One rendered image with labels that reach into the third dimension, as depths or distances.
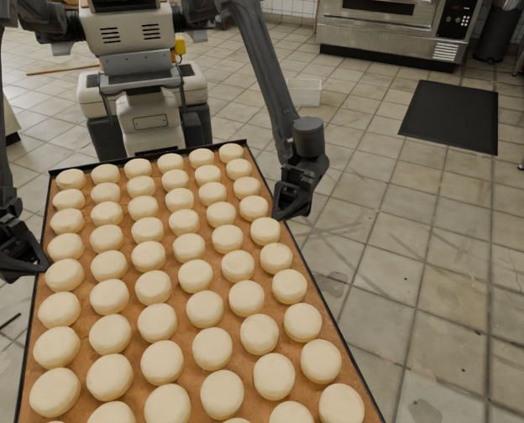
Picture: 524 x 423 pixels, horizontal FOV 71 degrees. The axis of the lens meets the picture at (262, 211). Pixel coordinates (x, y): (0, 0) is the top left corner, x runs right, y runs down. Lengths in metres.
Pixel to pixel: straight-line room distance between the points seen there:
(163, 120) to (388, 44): 3.25
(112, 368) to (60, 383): 0.06
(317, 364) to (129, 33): 1.14
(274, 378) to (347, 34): 4.15
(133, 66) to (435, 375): 1.58
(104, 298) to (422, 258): 1.74
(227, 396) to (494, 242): 2.02
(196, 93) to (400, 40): 2.96
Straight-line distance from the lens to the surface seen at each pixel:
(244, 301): 0.52
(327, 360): 0.49
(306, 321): 0.51
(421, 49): 4.34
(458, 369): 1.77
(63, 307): 0.58
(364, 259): 1.98
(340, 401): 0.48
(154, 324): 0.52
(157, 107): 1.46
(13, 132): 3.28
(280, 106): 0.81
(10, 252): 0.69
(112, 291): 0.57
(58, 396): 0.52
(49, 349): 0.55
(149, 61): 1.36
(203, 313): 0.52
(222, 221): 0.62
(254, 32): 0.84
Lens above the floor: 1.44
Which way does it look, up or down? 42 degrees down
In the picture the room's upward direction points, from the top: straight up
